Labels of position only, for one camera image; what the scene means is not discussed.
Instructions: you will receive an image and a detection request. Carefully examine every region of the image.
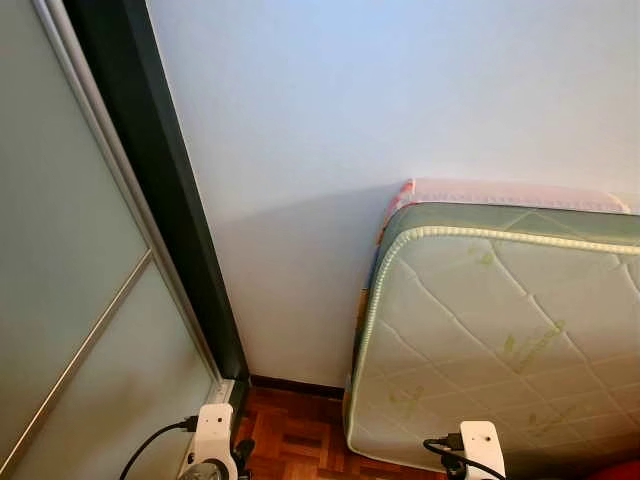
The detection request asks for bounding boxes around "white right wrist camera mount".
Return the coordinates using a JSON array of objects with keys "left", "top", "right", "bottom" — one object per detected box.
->
[{"left": 458, "top": 421, "right": 506, "bottom": 480}]

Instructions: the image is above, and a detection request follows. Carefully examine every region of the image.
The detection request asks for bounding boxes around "red folded cushion mattress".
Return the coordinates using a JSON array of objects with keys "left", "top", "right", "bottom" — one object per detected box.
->
[{"left": 590, "top": 460, "right": 640, "bottom": 480}]

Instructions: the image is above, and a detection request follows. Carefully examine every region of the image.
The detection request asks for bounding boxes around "frosted glass sliding door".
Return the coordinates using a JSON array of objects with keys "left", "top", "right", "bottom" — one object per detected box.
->
[{"left": 0, "top": 0, "right": 236, "bottom": 480}]

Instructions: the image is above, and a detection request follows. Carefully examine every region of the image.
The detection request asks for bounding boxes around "dark wardrobe frame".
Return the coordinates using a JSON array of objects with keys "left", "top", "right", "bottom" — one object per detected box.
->
[{"left": 63, "top": 0, "right": 251, "bottom": 411}]

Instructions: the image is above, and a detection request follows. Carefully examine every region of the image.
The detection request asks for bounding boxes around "dark skirting board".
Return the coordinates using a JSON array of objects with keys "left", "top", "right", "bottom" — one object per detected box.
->
[{"left": 248, "top": 375, "right": 346, "bottom": 401}]

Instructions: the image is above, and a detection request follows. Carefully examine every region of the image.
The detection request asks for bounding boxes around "quilted white green mattress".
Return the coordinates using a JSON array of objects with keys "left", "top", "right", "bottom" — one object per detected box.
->
[{"left": 343, "top": 200, "right": 640, "bottom": 476}]

